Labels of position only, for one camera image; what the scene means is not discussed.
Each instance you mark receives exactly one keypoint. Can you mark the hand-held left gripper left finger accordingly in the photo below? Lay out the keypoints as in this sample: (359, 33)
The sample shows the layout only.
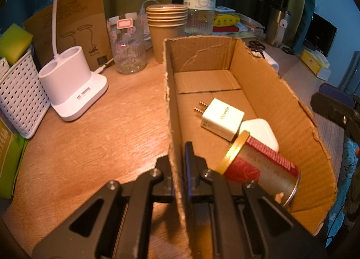
(163, 180)

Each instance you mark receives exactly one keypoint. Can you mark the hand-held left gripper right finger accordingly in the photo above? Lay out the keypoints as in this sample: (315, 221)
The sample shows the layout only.
(189, 169)

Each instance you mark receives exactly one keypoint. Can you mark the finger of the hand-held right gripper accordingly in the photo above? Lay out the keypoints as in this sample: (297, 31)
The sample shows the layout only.
(334, 90)
(337, 109)

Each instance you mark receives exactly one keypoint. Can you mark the white square charger with prongs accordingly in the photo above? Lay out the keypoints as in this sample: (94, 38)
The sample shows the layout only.
(222, 119)

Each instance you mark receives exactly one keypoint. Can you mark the white pill bottle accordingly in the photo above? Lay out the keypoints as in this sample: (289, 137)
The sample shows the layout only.
(271, 62)

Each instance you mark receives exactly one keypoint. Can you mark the red and gold tin can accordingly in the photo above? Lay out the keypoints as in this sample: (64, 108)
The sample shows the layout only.
(264, 169)

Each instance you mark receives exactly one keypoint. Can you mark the white rounded charger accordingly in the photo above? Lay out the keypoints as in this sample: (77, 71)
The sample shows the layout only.
(261, 132)

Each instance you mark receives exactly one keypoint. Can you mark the cardboard box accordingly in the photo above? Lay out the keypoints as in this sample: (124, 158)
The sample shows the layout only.
(205, 81)

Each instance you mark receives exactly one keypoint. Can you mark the grey padded headboard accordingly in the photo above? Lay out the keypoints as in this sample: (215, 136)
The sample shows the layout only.
(353, 70)

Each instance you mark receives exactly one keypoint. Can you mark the yellow tissue box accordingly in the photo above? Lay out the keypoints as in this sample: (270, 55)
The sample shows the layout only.
(312, 62)

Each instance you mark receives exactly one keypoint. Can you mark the teal printed bed blanket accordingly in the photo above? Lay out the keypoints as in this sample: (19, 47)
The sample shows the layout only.
(347, 163)

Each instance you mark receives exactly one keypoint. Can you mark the black monitor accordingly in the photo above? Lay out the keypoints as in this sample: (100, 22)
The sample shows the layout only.
(320, 33)

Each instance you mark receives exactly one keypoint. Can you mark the black car key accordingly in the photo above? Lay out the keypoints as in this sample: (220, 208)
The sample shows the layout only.
(288, 50)

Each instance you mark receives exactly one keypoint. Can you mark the steel tumbler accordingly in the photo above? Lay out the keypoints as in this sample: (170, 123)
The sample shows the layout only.
(277, 28)

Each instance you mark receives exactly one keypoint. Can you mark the black scissors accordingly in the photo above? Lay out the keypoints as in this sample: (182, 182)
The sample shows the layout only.
(257, 46)

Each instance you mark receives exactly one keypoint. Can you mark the white desk lamp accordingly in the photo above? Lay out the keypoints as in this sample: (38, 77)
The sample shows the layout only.
(76, 95)

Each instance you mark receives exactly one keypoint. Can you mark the red book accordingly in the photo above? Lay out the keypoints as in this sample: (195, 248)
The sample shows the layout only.
(225, 29)

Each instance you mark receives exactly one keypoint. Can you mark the stack of brown paper cups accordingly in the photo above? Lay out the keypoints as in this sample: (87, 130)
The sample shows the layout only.
(166, 39)

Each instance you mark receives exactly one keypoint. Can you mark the printed glass cup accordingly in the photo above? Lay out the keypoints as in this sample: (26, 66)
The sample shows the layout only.
(126, 50)

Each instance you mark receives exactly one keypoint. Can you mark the green packet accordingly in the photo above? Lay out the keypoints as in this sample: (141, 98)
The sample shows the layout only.
(8, 163)

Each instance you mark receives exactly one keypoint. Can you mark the clear plastic water bottle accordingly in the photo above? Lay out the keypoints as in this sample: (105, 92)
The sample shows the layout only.
(199, 0)

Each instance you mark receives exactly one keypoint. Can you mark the white plastic basket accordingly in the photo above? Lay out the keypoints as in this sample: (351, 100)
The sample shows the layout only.
(19, 98)

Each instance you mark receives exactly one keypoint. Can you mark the brown cardboard lamp packaging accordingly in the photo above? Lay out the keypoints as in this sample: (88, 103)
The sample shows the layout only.
(78, 14)

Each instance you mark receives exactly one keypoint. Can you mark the yellow sponge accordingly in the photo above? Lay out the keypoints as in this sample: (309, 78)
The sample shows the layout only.
(14, 39)

